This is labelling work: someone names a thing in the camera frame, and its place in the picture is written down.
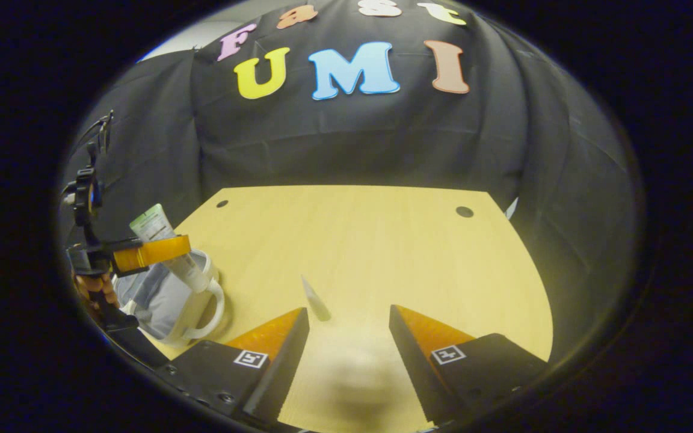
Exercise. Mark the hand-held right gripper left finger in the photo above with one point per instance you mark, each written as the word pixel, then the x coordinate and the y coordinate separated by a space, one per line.
pixel 283 367

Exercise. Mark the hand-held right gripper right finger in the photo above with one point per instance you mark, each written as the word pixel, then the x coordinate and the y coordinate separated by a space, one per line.
pixel 412 367

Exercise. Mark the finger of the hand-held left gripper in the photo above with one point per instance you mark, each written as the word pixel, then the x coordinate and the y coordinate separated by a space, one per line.
pixel 151 252

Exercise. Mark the white and green tube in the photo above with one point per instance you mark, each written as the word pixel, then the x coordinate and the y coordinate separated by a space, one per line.
pixel 153 225

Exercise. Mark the white suitcase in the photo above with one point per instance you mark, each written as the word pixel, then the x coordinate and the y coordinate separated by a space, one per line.
pixel 166 300

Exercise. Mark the black backdrop cloth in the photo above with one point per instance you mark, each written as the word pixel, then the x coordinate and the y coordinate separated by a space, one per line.
pixel 352 138

